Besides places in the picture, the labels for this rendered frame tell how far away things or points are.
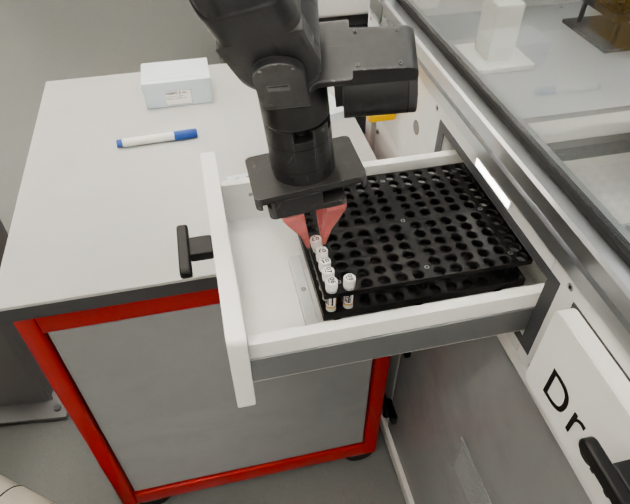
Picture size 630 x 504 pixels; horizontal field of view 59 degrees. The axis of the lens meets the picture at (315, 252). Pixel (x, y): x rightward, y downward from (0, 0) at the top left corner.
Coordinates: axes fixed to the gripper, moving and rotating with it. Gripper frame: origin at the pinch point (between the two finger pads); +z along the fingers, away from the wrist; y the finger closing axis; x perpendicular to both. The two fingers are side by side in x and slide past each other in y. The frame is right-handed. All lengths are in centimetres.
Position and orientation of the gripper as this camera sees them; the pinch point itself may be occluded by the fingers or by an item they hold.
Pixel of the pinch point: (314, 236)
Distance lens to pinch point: 57.3
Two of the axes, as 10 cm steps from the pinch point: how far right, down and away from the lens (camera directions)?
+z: 1.1, 6.8, 7.2
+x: -2.3, -6.9, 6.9
